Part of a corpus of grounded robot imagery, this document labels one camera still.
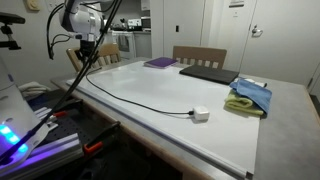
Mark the white charger block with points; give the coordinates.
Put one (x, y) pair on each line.
(201, 113)

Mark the black laptop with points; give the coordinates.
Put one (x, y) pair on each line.
(210, 74)

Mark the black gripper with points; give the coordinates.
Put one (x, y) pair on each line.
(87, 47)

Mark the wooden chair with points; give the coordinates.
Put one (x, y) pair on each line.
(200, 53)
(111, 50)

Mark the large whiteboard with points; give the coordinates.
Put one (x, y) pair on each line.
(160, 93)

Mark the white kitchen stove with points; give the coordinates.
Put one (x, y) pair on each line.
(130, 45)

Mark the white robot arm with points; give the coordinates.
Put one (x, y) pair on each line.
(83, 20)

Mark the grey hanging towel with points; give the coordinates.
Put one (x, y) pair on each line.
(123, 41)

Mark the black camera on mount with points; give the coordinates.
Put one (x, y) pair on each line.
(10, 18)

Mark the blue cloth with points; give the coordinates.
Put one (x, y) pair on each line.
(253, 93)

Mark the small white object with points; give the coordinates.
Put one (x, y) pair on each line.
(258, 82)

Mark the aluminium extrusion rail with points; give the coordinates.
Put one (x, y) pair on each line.
(50, 155)

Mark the beige wall thermostat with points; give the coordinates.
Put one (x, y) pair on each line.
(33, 4)

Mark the purple notebook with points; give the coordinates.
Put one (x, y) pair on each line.
(161, 62)

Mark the white robot base blue light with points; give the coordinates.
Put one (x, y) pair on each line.
(16, 110)

